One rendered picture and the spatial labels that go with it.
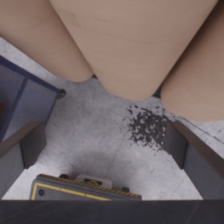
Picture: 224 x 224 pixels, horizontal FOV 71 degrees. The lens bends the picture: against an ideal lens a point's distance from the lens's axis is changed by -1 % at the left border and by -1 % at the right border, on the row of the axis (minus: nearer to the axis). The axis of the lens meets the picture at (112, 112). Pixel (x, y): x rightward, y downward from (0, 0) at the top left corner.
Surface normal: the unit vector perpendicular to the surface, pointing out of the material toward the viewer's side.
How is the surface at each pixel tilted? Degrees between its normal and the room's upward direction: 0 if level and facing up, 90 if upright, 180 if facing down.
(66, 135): 0
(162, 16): 90
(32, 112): 0
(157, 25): 90
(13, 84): 0
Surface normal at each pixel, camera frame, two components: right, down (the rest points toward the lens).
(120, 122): -0.11, -0.11
